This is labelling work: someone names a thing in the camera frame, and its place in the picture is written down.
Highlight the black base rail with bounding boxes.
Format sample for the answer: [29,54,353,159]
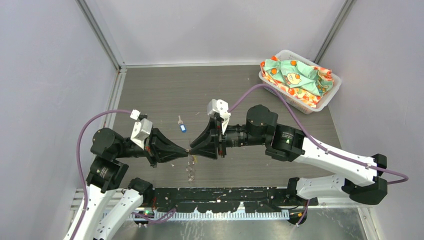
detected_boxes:
[141,186,307,213]

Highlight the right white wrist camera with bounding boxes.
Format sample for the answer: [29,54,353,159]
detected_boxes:
[207,99,231,134]

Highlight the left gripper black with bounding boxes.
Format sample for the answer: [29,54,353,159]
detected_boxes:
[115,122,189,166]

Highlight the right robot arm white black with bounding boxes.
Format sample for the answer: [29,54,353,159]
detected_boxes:
[189,105,388,205]

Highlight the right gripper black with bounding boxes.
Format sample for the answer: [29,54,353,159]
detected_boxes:
[189,115,267,159]

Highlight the colourful printed cloth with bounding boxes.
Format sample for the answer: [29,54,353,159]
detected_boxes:
[260,56,334,108]

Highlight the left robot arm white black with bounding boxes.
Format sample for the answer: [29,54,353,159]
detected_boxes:
[64,126,189,240]

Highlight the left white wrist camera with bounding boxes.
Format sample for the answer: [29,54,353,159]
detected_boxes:
[130,118,153,150]

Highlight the blue capped key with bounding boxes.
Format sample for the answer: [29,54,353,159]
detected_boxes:
[177,115,187,133]

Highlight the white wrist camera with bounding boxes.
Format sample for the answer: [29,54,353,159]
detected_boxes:
[207,99,231,134]
[130,118,153,150]

